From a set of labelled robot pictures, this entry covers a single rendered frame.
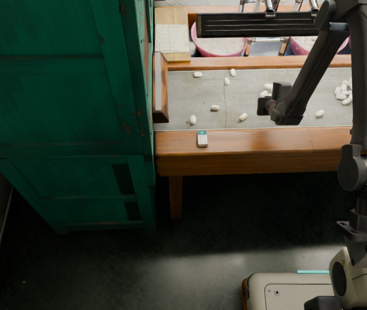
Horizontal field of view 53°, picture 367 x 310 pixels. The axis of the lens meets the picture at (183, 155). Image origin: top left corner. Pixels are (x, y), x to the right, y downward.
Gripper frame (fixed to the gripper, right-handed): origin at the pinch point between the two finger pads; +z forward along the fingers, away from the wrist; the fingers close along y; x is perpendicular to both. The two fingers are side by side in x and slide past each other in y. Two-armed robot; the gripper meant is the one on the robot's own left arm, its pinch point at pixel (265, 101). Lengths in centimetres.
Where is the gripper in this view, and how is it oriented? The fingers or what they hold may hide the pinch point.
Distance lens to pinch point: 145.9
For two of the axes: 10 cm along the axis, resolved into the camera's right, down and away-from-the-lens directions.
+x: 0.1, 9.4, 3.3
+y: -10.0, 0.3, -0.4
